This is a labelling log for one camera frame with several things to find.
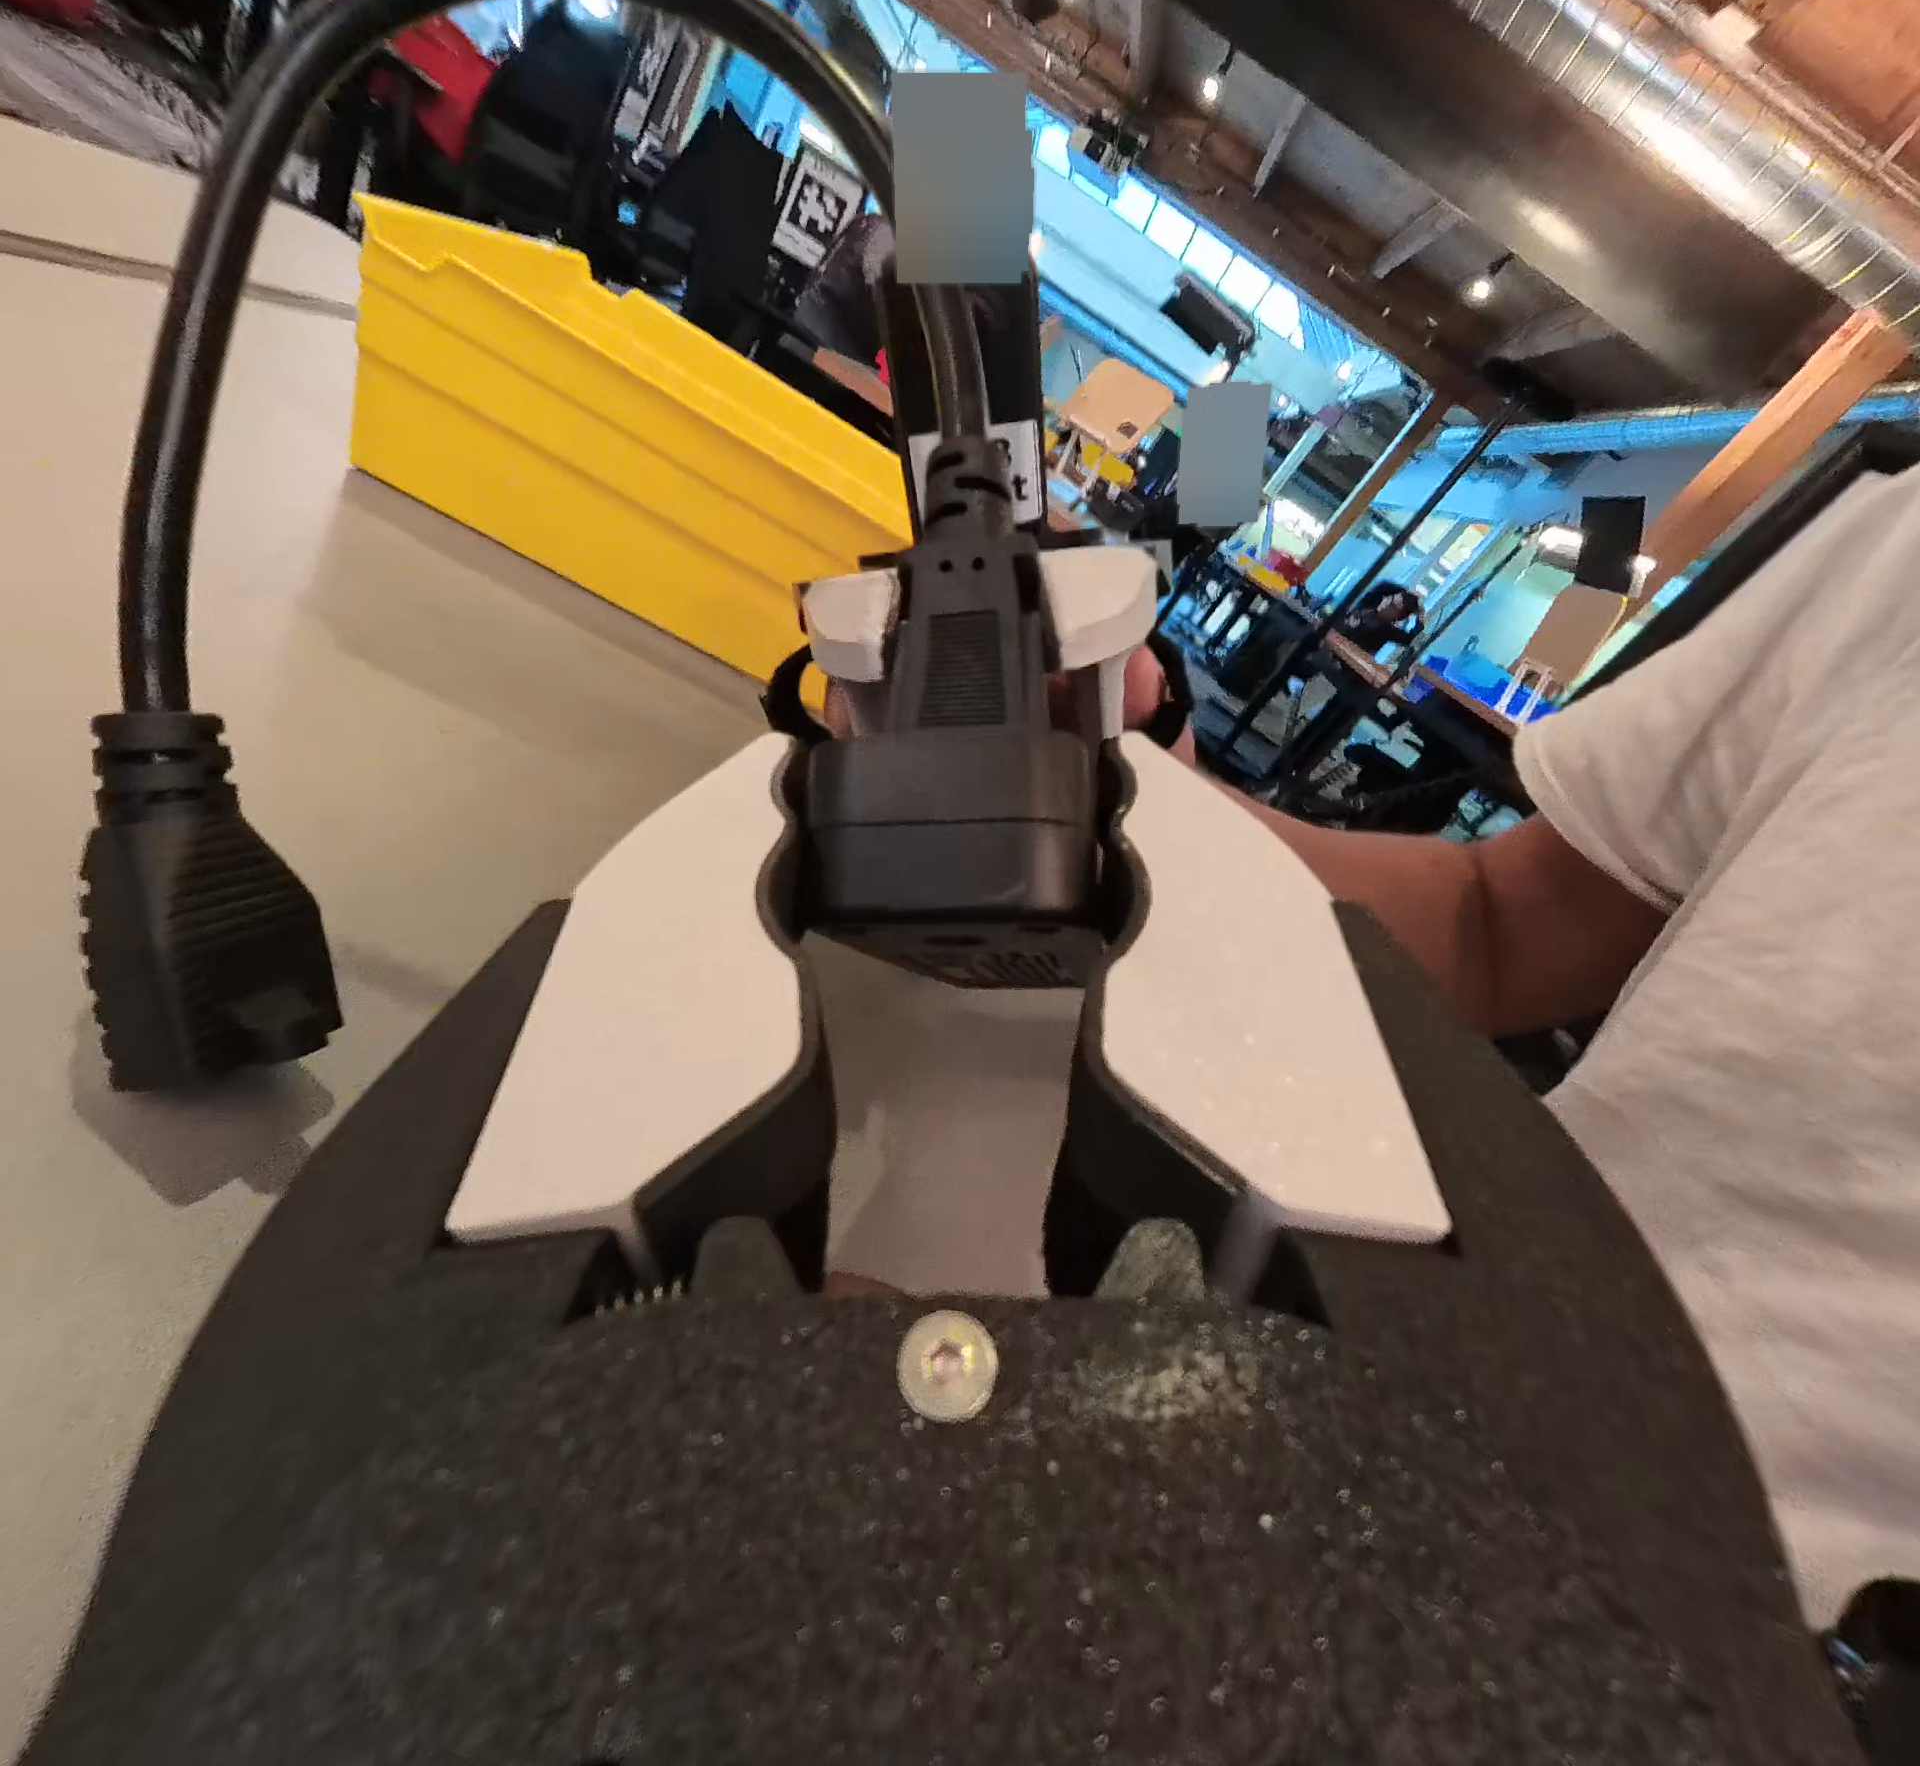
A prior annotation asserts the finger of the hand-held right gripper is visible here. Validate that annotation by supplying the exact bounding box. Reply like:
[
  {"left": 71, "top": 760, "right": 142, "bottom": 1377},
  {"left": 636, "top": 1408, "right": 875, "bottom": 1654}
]
[
  {"left": 1047, "top": 548, "right": 1162, "bottom": 738},
  {"left": 800, "top": 570, "right": 906, "bottom": 684}
]

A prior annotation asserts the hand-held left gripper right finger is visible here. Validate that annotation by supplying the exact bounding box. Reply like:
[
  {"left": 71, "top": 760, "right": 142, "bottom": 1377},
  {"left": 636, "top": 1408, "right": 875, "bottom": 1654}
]
[{"left": 1047, "top": 731, "right": 1456, "bottom": 1297}]

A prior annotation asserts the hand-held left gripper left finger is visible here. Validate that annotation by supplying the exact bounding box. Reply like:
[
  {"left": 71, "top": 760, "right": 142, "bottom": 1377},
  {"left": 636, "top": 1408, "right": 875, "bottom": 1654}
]
[{"left": 443, "top": 731, "right": 835, "bottom": 1297}]

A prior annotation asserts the black extension cord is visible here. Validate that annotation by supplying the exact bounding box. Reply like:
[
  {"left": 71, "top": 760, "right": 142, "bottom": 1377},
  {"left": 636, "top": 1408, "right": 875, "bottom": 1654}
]
[{"left": 78, "top": 0, "right": 1059, "bottom": 1093}]

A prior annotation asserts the person's right forearm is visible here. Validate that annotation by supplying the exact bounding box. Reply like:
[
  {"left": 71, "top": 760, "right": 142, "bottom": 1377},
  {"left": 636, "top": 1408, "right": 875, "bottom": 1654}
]
[{"left": 1186, "top": 731, "right": 1684, "bottom": 1044}]

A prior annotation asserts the black white marker board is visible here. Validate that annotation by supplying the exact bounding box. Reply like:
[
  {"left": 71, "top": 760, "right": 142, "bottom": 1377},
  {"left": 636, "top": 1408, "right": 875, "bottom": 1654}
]
[{"left": 772, "top": 139, "right": 873, "bottom": 274}]

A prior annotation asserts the black stand pole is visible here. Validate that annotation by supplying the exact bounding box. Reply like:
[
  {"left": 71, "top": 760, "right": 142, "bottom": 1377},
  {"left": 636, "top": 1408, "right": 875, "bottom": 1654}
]
[{"left": 1200, "top": 362, "right": 1531, "bottom": 777}]

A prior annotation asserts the yellow plastic bin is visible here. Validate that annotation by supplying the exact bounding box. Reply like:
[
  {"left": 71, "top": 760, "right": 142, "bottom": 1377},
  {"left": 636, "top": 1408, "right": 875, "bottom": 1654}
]
[{"left": 348, "top": 192, "right": 917, "bottom": 711}]

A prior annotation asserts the black panel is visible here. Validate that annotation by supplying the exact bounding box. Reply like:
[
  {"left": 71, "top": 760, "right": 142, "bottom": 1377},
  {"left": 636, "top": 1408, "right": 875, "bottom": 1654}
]
[{"left": 1575, "top": 495, "right": 1648, "bottom": 595}]

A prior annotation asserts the silver ventilation duct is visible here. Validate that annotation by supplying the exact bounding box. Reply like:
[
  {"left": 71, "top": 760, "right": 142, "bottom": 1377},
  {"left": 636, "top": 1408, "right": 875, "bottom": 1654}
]
[{"left": 1253, "top": 0, "right": 1920, "bottom": 350}]

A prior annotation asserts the wooden post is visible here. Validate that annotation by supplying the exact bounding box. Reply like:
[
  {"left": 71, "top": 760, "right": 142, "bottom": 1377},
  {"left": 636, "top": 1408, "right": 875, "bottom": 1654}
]
[{"left": 1639, "top": 307, "right": 1920, "bottom": 567}]

